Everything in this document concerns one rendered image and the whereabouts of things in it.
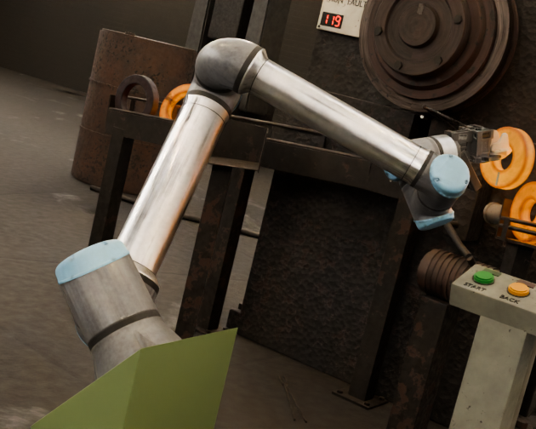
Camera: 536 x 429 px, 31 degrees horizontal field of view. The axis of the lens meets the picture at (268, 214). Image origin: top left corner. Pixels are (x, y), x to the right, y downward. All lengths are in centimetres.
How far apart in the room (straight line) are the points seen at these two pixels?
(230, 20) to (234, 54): 636
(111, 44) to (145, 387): 399
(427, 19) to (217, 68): 81
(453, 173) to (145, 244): 68
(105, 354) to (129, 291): 13
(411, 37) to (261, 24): 550
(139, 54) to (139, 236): 343
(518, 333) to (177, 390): 66
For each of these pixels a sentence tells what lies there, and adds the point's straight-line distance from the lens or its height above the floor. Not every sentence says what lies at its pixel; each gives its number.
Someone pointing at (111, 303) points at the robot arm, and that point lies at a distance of 184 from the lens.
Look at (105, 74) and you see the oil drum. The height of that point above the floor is 63.
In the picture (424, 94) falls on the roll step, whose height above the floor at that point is 93.
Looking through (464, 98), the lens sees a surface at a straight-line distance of 277.
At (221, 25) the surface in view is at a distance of 855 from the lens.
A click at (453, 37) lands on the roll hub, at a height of 110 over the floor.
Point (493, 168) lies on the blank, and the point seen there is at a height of 79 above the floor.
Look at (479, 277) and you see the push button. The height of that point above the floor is 61.
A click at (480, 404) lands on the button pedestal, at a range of 197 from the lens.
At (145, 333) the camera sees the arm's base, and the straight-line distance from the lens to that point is 182.
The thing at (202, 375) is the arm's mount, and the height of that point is 32.
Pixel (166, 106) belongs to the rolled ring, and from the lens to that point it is 341.
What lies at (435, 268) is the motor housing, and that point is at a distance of 261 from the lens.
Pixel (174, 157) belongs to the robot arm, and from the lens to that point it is 215.
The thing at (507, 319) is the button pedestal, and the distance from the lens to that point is 192.
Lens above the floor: 93
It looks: 9 degrees down
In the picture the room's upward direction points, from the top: 13 degrees clockwise
